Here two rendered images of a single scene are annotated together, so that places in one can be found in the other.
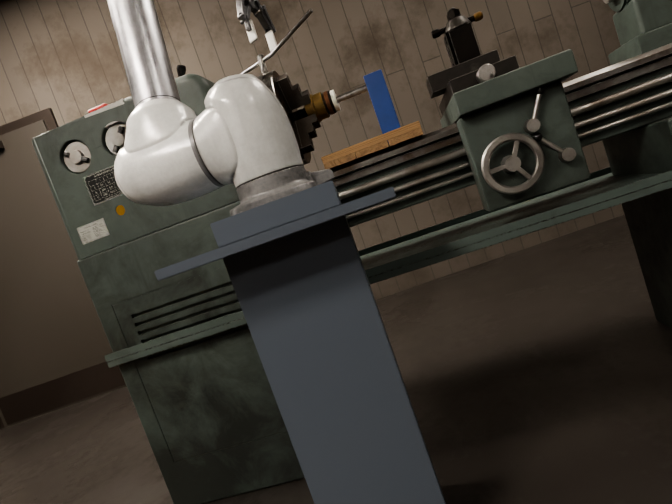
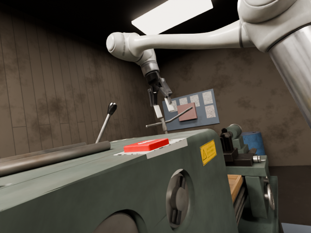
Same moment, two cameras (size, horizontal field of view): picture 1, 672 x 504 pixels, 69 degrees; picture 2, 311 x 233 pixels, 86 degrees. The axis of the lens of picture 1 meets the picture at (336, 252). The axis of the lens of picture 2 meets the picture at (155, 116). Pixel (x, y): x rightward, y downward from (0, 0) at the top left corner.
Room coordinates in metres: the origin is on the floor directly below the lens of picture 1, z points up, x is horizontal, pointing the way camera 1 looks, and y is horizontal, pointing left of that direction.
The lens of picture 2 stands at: (1.36, 0.78, 1.29)
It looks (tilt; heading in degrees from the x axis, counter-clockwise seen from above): 3 degrees up; 296
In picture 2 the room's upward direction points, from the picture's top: 10 degrees counter-clockwise
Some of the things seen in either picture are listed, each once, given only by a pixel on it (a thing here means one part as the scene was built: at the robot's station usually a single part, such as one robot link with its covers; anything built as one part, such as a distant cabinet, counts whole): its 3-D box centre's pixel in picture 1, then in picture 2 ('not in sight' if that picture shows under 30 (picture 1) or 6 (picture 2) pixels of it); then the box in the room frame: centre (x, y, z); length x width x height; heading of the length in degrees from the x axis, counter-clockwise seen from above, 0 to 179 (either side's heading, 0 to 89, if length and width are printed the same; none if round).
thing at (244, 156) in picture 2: (473, 91); (220, 159); (1.52, -0.57, 0.95); 0.43 x 0.18 x 0.04; 170
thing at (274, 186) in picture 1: (283, 187); not in sight; (1.06, 0.06, 0.83); 0.22 x 0.18 x 0.06; 87
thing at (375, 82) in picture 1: (384, 109); not in sight; (1.59, -0.30, 1.00); 0.08 x 0.06 x 0.23; 170
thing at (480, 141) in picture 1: (522, 147); (260, 188); (1.30, -0.56, 0.73); 0.27 x 0.12 x 0.27; 80
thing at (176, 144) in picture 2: (114, 117); (155, 160); (1.51, 0.50, 1.23); 0.13 x 0.08 x 0.06; 80
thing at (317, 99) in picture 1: (320, 106); not in sight; (1.62, -0.11, 1.08); 0.09 x 0.09 x 0.09; 80
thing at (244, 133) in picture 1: (248, 130); not in sight; (1.06, 0.09, 0.97); 0.18 x 0.16 x 0.22; 79
